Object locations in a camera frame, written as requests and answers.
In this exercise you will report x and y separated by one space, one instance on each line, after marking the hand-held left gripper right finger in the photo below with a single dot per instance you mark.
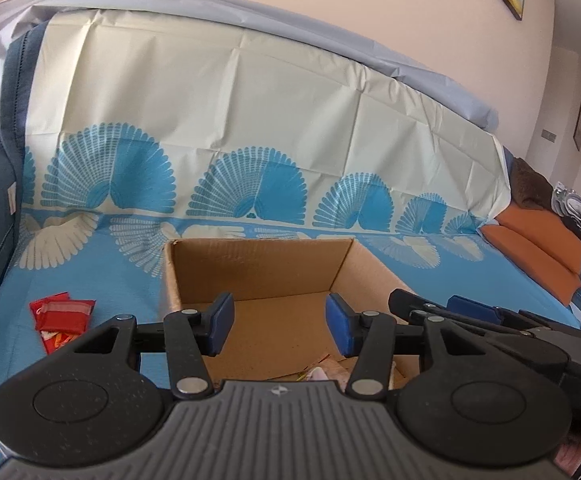
338 326

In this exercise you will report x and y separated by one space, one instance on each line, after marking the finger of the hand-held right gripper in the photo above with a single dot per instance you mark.
405 300
473 307

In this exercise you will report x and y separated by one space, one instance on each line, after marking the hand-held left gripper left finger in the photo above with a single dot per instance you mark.
223 321

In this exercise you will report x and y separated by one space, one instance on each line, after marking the cardboard box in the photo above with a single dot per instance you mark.
270 280

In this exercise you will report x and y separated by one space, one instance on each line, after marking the red snack packet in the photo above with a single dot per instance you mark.
63 312

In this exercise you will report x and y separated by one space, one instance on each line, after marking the brown blanket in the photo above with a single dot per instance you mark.
530 185

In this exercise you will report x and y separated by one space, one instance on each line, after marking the grey clothes pile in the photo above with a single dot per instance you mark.
573 210

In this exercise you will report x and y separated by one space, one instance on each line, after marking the blue white fan-print cover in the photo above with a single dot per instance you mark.
220 110

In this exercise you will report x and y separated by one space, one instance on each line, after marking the grey sheet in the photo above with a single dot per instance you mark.
270 20

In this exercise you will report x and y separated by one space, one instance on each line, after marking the wall switch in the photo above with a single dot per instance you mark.
549 135

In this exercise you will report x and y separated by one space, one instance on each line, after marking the small framed wall picture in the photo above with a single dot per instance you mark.
580 125

